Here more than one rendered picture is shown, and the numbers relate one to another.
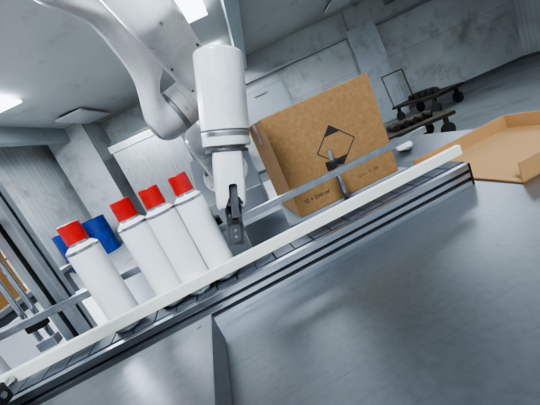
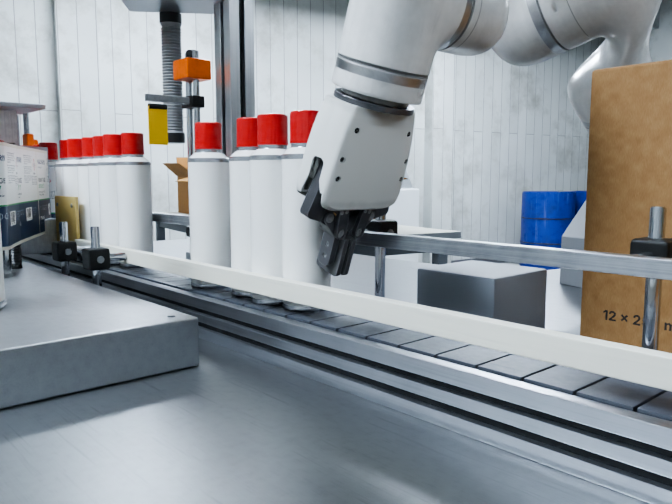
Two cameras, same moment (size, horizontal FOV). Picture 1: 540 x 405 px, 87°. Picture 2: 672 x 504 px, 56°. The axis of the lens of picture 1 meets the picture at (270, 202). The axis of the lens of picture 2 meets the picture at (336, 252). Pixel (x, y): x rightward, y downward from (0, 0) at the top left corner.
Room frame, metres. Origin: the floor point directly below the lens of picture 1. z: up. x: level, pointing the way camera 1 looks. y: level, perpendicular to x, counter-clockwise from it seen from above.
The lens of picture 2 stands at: (0.16, -0.44, 1.02)
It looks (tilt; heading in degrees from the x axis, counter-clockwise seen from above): 7 degrees down; 56
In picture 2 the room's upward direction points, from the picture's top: straight up
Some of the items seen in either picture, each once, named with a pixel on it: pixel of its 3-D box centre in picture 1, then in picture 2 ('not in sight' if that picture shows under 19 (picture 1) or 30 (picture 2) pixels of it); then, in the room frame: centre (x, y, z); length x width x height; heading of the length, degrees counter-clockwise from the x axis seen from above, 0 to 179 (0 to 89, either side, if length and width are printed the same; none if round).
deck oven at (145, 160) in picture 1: (170, 172); not in sight; (7.66, 2.04, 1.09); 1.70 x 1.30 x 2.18; 87
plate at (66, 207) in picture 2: not in sight; (66, 222); (0.39, 0.73, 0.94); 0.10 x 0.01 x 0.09; 98
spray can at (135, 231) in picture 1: (149, 251); (252, 207); (0.49, 0.23, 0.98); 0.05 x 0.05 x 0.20
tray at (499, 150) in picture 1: (511, 141); not in sight; (0.60, -0.55, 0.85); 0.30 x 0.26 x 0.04; 98
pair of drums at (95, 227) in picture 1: (89, 241); (571, 228); (6.45, 4.06, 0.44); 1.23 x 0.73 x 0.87; 175
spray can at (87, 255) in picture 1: (100, 276); (209, 205); (0.48, 0.32, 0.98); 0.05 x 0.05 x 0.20
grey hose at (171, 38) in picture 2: not in sight; (172, 79); (0.54, 0.61, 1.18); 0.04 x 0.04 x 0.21
